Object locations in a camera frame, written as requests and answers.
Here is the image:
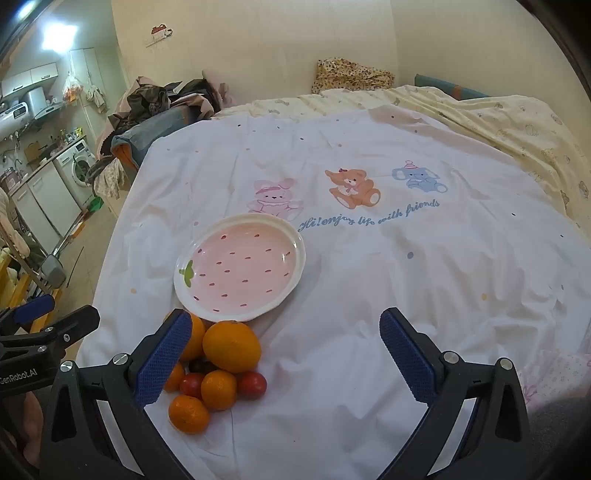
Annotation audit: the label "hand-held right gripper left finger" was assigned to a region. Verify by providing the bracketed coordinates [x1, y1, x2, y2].
[39, 308, 195, 480]

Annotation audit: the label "white base cabinets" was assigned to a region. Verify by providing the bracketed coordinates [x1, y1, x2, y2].
[10, 161, 82, 252]

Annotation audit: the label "pink strawberry ceramic plate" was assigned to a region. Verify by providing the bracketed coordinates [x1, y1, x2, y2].
[174, 213, 306, 323]

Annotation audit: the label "floral yellow pillow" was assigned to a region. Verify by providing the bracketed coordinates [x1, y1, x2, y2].
[311, 58, 396, 95]

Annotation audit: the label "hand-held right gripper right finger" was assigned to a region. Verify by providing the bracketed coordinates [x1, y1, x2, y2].
[379, 307, 532, 480]

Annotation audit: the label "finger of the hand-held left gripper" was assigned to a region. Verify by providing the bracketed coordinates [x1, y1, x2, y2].
[0, 305, 101, 365]
[0, 294, 56, 337]

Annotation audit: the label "white wall cabinets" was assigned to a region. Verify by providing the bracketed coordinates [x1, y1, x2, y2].
[0, 62, 61, 97]

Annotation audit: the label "teal cushion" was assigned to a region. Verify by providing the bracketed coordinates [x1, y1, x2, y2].
[414, 74, 490, 99]

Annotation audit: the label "yellow wooden rack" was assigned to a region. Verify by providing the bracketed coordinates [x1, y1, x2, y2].
[0, 254, 61, 333]

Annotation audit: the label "ceiling light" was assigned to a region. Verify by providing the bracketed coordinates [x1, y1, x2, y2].
[39, 21, 79, 51]

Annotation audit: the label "floral cloth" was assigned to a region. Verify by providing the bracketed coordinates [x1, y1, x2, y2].
[93, 159, 126, 200]

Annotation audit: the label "grey dustpan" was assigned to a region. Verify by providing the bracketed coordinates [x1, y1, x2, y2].
[39, 255, 68, 289]

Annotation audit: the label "hanging plastic bag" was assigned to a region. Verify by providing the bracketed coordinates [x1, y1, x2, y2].
[62, 71, 85, 103]

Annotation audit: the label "white washing machine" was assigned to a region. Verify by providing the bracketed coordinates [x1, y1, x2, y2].
[54, 140, 99, 207]

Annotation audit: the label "yellow bear printed sheet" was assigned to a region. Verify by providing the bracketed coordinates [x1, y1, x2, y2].
[217, 84, 591, 232]

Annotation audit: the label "red cherry tomato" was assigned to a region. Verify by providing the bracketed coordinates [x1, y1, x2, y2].
[237, 371, 268, 400]
[179, 372, 205, 399]

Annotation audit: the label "hanging towel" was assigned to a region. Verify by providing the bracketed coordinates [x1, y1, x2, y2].
[86, 85, 110, 114]

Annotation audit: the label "wall sticker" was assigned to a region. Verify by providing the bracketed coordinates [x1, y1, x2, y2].
[146, 23, 174, 49]

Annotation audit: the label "small mandarin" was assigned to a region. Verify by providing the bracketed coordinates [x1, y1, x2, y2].
[163, 362, 186, 393]
[168, 395, 211, 435]
[200, 370, 238, 411]

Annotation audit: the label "pink lace blanket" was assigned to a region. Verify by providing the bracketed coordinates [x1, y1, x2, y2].
[517, 344, 591, 407]

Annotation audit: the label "pile of dark clothes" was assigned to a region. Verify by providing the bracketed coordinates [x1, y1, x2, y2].
[96, 76, 232, 160]

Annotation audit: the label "white cartoon printed blanket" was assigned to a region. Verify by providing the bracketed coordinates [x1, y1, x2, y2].
[76, 102, 591, 480]

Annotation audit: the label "large orange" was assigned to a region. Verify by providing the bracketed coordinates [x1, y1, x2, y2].
[164, 311, 206, 362]
[202, 320, 262, 374]

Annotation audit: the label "white water heater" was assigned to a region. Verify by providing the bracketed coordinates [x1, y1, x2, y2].
[0, 88, 47, 141]

